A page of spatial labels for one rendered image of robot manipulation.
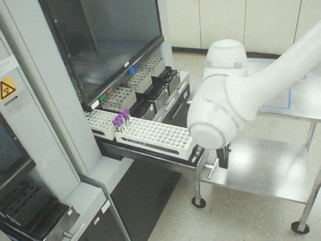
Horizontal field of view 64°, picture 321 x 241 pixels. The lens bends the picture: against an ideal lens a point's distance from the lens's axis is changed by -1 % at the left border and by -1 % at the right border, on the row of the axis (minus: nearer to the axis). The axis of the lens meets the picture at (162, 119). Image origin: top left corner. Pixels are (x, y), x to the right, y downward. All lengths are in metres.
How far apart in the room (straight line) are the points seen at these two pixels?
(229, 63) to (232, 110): 0.15
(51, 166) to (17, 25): 0.43
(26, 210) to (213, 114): 0.62
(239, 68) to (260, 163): 1.03
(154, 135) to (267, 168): 0.84
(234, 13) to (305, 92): 2.01
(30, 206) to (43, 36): 0.49
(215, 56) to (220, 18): 2.54
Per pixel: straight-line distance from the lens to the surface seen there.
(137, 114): 1.12
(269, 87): 0.51
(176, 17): 3.34
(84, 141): 0.99
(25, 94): 0.79
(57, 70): 0.85
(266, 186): 1.51
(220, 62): 0.63
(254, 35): 3.14
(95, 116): 1.10
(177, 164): 0.90
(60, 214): 0.89
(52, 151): 0.89
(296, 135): 2.24
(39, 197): 0.90
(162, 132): 0.93
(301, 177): 1.59
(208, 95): 0.52
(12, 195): 0.93
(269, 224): 1.72
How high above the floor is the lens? 1.48
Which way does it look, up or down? 39 degrees down
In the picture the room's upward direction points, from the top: 10 degrees counter-clockwise
